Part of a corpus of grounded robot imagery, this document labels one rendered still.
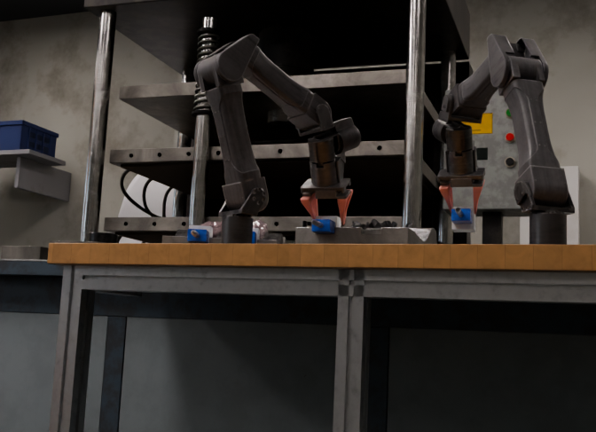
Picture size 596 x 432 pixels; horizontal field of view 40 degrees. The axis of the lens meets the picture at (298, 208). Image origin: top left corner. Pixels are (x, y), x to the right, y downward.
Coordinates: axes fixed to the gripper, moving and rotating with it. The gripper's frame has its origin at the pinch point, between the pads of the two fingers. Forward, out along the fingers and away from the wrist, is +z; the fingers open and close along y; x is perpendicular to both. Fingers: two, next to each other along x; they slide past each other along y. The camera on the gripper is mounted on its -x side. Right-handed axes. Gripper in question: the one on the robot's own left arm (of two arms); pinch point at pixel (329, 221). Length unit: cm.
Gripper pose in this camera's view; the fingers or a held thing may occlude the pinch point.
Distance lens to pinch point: 189.3
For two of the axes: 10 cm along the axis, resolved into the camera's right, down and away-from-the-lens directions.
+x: -3.0, 3.5, -8.9
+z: 1.2, 9.4, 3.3
